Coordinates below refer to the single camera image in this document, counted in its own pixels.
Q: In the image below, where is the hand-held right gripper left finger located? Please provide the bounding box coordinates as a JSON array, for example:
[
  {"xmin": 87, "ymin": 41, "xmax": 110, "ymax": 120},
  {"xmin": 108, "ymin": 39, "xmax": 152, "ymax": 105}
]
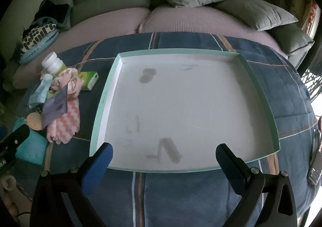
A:
[{"xmin": 30, "ymin": 142, "xmax": 114, "ymax": 227}]

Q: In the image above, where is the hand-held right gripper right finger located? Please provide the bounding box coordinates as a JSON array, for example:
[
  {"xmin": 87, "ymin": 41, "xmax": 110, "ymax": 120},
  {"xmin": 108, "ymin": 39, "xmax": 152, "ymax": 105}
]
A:
[{"xmin": 216, "ymin": 143, "xmax": 298, "ymax": 227}]

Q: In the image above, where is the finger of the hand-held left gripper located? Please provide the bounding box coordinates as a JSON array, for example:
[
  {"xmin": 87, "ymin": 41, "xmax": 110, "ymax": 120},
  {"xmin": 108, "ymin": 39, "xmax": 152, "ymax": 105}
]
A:
[{"xmin": 0, "ymin": 124, "xmax": 31, "ymax": 160}]

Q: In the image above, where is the golden round pouch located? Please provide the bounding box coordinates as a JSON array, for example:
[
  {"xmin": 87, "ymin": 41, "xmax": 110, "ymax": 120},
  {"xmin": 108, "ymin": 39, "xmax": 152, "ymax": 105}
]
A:
[{"xmin": 26, "ymin": 113, "xmax": 43, "ymax": 130}]

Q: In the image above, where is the purple cloth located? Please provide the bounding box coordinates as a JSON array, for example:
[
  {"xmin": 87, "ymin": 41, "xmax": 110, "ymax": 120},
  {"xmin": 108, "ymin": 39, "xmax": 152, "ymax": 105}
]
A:
[{"xmin": 41, "ymin": 85, "xmax": 68, "ymax": 129}]

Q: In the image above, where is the pink zigzag cloth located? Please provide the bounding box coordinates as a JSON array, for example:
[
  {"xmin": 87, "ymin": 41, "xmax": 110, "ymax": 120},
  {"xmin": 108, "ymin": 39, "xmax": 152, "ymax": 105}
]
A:
[{"xmin": 46, "ymin": 95, "xmax": 81, "ymax": 145}]

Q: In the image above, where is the light blue cloth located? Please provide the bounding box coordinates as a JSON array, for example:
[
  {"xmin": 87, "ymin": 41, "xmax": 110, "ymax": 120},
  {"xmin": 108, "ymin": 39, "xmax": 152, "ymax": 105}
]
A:
[{"xmin": 28, "ymin": 74, "xmax": 53, "ymax": 109}]

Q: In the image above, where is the white tray with green rim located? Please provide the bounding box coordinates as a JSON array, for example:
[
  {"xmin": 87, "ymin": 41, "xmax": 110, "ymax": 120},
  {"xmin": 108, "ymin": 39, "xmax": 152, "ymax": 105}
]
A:
[{"xmin": 90, "ymin": 49, "xmax": 280, "ymax": 173}]

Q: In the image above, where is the green tissue packet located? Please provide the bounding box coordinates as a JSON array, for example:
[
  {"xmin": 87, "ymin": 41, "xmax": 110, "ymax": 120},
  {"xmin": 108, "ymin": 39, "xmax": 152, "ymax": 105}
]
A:
[{"xmin": 78, "ymin": 71, "xmax": 99, "ymax": 91}]

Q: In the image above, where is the person's left hand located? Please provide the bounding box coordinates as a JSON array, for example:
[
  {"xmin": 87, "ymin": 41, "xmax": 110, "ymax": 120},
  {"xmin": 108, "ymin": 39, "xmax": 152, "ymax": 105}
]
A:
[{"xmin": 0, "ymin": 175, "xmax": 19, "ymax": 217}]

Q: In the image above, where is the teal box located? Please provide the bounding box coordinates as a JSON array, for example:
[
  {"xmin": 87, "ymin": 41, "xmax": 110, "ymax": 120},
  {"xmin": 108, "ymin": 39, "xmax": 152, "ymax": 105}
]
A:
[{"xmin": 12, "ymin": 116, "xmax": 48, "ymax": 166}]

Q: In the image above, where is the blue plaid blanket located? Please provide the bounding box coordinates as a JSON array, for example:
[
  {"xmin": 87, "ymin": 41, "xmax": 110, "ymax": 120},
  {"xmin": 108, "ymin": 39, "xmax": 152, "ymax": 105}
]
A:
[{"xmin": 19, "ymin": 32, "xmax": 318, "ymax": 227}]

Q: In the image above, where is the white pill bottle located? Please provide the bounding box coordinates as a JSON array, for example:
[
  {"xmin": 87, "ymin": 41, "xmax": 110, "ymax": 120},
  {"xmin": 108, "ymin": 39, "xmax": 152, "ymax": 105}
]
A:
[{"xmin": 41, "ymin": 51, "xmax": 67, "ymax": 77}]

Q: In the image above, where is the black white patterned teal cushion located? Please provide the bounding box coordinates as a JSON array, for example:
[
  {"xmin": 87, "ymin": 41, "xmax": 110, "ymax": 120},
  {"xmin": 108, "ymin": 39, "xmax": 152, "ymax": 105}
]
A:
[{"xmin": 19, "ymin": 23, "xmax": 59, "ymax": 65}]

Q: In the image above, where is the dark lattice furniture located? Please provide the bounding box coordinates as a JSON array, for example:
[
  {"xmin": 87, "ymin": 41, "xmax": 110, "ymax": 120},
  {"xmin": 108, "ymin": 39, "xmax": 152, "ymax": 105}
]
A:
[{"xmin": 299, "ymin": 69, "xmax": 322, "ymax": 103}]

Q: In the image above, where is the dark cloth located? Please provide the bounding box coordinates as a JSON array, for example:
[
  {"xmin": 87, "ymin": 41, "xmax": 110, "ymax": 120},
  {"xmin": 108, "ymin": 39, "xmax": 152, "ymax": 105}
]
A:
[{"xmin": 34, "ymin": 0, "xmax": 72, "ymax": 29}]

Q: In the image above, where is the red floral printed panel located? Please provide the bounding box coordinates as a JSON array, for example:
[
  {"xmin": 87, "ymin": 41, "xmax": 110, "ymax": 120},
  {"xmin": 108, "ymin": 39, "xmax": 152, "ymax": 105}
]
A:
[{"xmin": 302, "ymin": 0, "xmax": 319, "ymax": 39}]

